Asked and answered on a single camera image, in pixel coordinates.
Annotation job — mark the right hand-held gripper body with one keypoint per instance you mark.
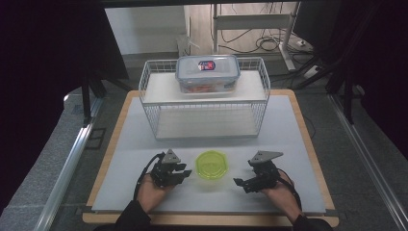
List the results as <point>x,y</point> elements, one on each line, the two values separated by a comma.
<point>264,170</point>

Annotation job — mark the white power strip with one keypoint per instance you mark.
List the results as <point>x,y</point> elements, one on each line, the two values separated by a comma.
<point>311,72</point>

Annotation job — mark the person's right hand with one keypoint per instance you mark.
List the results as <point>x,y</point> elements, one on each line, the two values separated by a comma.
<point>284,195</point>

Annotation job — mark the dark square floor plate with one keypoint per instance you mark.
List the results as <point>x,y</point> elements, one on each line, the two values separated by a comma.
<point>95,138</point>

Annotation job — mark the white table mat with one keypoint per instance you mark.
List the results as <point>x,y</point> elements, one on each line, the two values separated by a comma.
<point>128,154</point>

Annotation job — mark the clear plastic food container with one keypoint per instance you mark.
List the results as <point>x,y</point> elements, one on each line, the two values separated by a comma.
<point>208,75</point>

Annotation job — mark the black metal stand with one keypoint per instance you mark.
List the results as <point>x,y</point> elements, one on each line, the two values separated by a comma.
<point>348,96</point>
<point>86,99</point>

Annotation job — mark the person's left hand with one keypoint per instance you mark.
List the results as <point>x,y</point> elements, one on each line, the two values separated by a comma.
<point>152,194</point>

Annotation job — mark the white metal desk frame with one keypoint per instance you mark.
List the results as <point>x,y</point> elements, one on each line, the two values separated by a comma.
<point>253,21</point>

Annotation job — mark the green round plastic container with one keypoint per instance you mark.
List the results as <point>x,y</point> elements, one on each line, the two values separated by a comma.
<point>211,165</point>

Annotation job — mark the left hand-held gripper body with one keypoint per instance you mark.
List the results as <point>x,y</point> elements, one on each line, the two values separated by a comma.
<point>166,170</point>

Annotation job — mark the aluminium floor rail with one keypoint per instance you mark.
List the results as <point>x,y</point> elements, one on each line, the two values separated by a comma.
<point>369,160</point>
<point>69,166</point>

